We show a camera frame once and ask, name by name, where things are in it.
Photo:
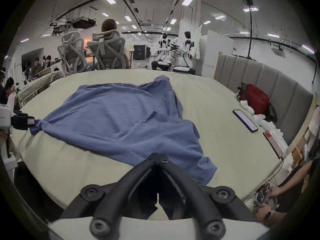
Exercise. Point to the grey padded headboard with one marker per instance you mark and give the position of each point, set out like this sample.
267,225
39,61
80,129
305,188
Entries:
275,84

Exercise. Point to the blue shirt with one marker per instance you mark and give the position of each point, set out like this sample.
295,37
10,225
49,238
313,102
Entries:
120,119

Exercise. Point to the black cabinet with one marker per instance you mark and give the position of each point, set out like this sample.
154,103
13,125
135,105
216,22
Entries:
140,52

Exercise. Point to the group of people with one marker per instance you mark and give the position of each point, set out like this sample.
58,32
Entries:
10,86

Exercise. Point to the bed with beige sheet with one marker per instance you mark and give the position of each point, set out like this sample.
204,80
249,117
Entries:
220,144

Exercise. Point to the grey mesh office chair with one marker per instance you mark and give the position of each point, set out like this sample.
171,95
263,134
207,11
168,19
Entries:
107,54
72,54

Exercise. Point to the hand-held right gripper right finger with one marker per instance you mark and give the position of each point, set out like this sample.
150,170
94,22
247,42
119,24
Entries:
200,201

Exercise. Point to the black stand with camera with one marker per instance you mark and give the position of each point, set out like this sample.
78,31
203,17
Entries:
250,29

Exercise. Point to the red bag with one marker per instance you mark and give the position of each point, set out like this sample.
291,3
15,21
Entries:
256,97

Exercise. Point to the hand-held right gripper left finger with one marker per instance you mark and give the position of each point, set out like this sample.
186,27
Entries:
120,196

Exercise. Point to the black phone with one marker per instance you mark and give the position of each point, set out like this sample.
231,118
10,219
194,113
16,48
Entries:
245,121

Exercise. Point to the pile of white cloths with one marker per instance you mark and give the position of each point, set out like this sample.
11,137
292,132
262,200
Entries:
271,129

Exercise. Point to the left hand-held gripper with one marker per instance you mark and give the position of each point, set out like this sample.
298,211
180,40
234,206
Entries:
4,116

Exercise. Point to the white humanoid robot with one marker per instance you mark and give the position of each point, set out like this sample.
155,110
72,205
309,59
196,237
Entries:
186,51
162,51

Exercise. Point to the phone with red case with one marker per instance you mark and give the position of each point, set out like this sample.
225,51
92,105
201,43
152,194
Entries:
273,144

